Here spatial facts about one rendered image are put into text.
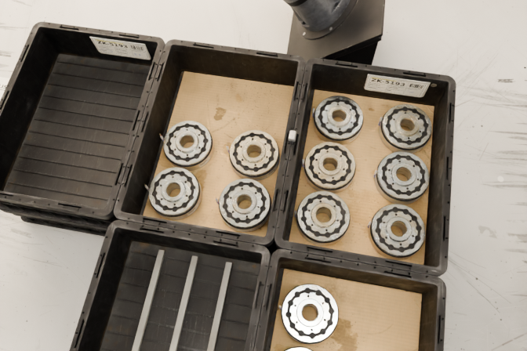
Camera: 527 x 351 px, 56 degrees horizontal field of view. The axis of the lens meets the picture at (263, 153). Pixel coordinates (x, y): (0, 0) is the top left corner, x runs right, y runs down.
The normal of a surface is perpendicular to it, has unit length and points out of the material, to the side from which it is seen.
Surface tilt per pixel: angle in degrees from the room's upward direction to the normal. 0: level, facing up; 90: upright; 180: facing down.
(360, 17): 43
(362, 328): 0
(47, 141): 0
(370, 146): 0
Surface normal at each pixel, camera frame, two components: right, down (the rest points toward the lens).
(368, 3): -0.71, -0.36
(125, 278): -0.04, -0.39
